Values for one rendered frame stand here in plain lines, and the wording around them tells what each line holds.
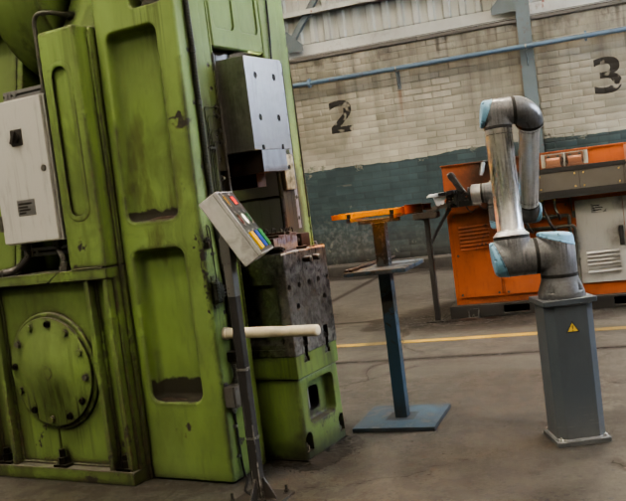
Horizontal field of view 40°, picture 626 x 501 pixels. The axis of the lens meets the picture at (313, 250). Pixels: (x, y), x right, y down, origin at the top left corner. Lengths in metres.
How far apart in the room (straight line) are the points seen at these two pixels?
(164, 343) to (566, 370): 1.69
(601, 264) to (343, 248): 5.23
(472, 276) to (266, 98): 3.67
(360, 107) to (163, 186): 7.91
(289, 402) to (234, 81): 1.40
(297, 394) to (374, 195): 7.80
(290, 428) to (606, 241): 3.82
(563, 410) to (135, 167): 2.06
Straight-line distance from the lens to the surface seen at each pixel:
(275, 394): 3.81
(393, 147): 11.31
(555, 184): 6.83
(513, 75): 11.12
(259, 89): 3.77
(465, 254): 7.09
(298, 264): 3.75
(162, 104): 3.70
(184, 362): 3.76
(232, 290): 3.27
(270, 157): 3.76
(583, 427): 3.74
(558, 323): 3.62
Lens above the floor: 1.14
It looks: 4 degrees down
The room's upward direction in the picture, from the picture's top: 7 degrees counter-clockwise
